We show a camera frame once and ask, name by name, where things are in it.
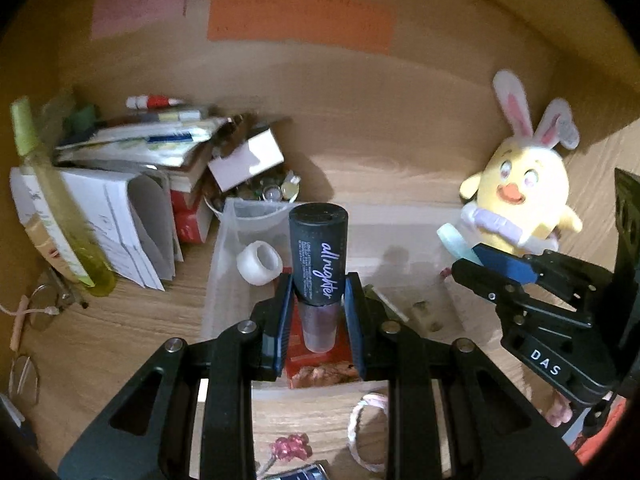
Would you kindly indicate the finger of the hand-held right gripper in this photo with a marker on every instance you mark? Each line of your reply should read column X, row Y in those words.
column 505, row 265
column 482, row 282

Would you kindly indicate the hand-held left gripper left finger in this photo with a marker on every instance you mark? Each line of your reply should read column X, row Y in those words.
column 284, row 325

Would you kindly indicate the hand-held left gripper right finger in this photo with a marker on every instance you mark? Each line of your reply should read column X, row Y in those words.
column 354, row 325

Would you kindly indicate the light teal small bottle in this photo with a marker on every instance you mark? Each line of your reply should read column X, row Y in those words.
column 452, row 242

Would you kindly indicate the red tea packet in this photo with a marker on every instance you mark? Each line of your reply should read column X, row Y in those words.
column 320, row 372

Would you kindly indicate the white tape roll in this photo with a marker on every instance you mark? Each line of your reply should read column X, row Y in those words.
column 250, row 265

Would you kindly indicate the clear plastic storage box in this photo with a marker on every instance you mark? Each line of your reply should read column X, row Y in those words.
column 380, row 240

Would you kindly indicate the black capped spray bottle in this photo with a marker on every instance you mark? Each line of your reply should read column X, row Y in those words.
column 317, row 240

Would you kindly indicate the person's right hand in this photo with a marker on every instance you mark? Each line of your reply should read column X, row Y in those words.
column 559, row 410

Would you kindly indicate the thin clear stick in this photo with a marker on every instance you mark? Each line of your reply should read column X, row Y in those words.
column 392, row 306

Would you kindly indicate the yellow chick plush toy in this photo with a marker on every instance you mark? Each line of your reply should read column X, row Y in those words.
column 530, row 185

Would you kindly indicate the red glitter flower clip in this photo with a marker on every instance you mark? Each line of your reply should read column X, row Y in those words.
column 290, row 447

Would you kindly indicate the grey bowl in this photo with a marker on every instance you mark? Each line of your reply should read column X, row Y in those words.
column 235, row 210

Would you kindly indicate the red box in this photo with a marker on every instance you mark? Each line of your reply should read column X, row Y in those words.
column 192, row 217

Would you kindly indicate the blue foil packet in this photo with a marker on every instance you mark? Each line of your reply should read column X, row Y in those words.
column 300, row 473

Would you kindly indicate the small white box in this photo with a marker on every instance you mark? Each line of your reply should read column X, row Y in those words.
column 247, row 160

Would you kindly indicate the white folded papers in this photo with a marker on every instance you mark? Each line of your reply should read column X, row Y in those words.
column 120, row 210

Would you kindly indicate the stack of books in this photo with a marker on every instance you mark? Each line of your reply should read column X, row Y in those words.
column 150, row 140

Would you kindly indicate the yellow green spray bottle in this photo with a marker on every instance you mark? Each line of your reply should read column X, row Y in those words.
column 65, row 210

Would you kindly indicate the cream patterned packet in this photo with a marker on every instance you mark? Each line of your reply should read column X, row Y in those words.
column 42, row 240

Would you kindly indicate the red white marker pen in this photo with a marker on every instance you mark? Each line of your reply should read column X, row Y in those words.
column 155, row 101

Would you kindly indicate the small green box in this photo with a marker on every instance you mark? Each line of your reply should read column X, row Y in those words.
column 82, row 120

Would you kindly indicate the orange paper note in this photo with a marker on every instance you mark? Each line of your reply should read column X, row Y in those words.
column 300, row 22

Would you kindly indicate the pink paper note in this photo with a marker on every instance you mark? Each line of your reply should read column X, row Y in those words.
column 140, row 2

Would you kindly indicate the thin frame glasses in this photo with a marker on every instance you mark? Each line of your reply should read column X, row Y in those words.
column 42, row 307
column 15, row 380

